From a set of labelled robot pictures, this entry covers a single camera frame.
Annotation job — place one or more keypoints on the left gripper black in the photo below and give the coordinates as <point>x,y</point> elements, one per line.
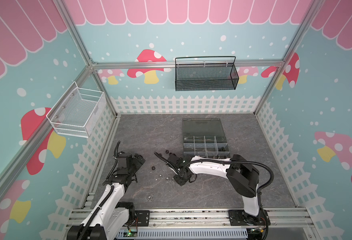
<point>136,163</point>

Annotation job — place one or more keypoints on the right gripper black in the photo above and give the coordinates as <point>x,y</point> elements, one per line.
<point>176,160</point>

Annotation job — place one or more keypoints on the grey transparent organizer box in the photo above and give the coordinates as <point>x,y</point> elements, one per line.
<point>205,138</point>

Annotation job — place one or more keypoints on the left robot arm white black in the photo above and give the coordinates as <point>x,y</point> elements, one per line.
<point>110,213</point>

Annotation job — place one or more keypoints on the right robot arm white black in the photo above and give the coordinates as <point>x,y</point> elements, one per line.
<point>246,177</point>

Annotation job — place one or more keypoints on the silver nut pair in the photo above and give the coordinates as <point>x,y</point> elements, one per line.
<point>169,179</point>

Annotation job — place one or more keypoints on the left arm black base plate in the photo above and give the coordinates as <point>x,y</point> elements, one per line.
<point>141,218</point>

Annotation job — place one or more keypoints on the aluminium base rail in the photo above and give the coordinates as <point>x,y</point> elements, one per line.
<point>219,218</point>

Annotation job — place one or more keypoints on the white wire mesh basket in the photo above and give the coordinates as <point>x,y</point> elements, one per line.
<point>77,112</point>

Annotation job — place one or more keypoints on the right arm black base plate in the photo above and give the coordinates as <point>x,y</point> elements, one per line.
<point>241,218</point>

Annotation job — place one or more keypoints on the black wire mesh basket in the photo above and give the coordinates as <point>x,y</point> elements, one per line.
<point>205,73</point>

